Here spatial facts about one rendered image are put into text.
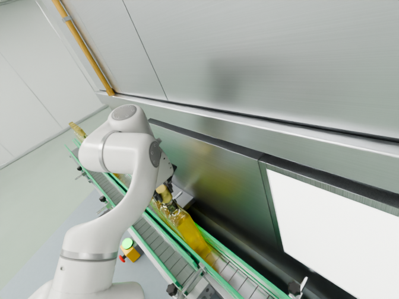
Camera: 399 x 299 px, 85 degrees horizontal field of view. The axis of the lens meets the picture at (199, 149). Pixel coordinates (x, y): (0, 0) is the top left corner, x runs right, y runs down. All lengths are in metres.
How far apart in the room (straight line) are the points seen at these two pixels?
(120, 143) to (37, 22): 6.14
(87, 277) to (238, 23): 0.42
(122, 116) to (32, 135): 6.07
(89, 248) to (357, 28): 0.42
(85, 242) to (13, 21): 6.18
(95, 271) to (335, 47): 0.42
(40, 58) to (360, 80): 6.28
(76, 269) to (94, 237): 0.05
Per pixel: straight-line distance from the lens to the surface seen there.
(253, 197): 0.55
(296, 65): 0.32
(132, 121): 0.43
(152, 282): 1.07
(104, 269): 0.40
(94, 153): 0.41
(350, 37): 0.29
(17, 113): 6.40
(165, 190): 0.63
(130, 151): 0.37
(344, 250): 0.51
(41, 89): 6.37
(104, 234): 0.38
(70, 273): 0.39
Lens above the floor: 1.60
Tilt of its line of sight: 34 degrees down
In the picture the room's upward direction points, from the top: 23 degrees counter-clockwise
